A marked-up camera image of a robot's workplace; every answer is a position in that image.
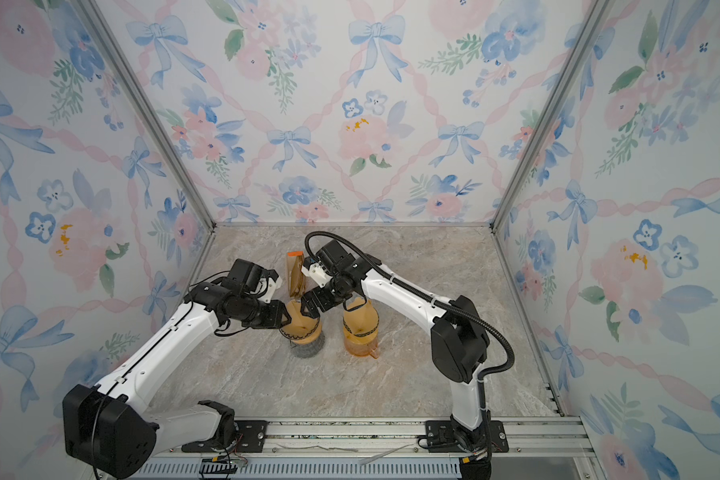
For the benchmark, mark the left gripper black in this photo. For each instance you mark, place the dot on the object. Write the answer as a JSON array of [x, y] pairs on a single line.
[[277, 318]]

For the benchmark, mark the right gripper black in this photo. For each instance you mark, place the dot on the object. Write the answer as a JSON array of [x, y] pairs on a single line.
[[318, 297]]

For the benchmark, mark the brown paper coffee filter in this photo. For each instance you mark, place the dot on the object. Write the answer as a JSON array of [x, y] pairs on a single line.
[[361, 323]]

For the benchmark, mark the grey ribbed dripper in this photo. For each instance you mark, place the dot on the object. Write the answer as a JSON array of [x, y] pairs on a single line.
[[302, 331]]

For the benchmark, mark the grey glass carafe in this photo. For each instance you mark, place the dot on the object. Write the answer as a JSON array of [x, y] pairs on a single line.
[[305, 351]]

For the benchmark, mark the orange glass carafe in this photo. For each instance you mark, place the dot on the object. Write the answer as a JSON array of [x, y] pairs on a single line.
[[362, 346]]

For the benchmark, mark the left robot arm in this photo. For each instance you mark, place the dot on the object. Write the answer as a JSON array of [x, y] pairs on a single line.
[[108, 426]]

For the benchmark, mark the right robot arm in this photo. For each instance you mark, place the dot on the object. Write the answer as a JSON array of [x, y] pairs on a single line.
[[357, 282]]

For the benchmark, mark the coffee filter pack orange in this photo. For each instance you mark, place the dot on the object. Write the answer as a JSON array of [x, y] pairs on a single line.
[[296, 280]]

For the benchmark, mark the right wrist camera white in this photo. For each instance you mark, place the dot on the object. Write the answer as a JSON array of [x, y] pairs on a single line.
[[312, 269]]

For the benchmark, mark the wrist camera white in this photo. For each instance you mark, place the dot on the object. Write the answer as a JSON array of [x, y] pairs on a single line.
[[269, 283], [312, 269]]

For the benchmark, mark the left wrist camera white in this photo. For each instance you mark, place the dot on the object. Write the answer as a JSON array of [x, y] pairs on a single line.
[[269, 283]]

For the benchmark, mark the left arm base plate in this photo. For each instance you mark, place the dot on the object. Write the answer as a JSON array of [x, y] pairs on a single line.
[[250, 438]]

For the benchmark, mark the aluminium mounting rail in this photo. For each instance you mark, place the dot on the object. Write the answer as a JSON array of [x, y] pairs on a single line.
[[388, 448]]

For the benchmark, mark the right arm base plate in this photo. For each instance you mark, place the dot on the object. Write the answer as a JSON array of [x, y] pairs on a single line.
[[448, 436]]

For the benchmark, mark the left aluminium corner post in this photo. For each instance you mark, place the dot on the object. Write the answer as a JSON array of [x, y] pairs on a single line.
[[93, 18]]

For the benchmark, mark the aluminium corner post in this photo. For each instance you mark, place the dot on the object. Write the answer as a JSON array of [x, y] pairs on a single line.
[[583, 42], [93, 18]]

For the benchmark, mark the right aluminium corner post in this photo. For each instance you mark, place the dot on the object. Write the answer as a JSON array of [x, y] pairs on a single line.
[[583, 42]]

